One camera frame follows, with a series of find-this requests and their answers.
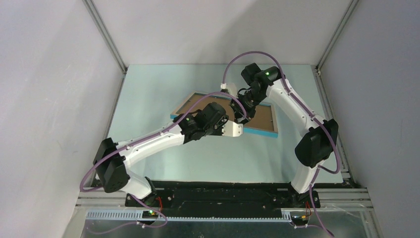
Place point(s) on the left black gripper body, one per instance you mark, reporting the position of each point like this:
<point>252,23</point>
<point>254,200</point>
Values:
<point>216,130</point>

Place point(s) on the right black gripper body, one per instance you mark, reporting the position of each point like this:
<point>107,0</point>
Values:
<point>250,101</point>

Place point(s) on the brown cardboard backing board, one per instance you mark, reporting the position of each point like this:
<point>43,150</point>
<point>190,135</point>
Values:
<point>262,118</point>

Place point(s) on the wooden picture frame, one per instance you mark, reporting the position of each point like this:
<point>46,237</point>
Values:
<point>259,129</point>

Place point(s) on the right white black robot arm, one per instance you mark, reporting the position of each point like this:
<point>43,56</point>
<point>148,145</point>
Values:
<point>318,136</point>

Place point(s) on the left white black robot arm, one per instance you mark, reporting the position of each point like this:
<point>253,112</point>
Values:
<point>114,160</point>

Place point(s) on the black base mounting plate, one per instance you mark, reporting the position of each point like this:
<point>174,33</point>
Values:
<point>222,200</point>

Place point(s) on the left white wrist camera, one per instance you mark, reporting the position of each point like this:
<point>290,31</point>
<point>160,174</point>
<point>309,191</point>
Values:
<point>232,129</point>

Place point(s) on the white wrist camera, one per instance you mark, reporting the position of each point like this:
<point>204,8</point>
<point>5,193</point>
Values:
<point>229,88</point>
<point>232,129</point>

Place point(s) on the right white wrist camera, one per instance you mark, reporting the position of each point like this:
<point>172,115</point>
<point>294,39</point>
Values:
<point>229,88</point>

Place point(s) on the aluminium rail front frame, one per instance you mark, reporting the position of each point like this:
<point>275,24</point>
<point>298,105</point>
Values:
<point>348,213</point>

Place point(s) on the right aluminium corner post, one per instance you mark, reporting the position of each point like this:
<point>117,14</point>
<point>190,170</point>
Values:
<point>337,33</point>

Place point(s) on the aluminium corner post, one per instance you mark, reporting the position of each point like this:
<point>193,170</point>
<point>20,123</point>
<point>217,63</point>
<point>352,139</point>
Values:
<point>101,26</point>
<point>337,33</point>

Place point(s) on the left aluminium corner post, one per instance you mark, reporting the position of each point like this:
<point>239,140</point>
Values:
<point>101,26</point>

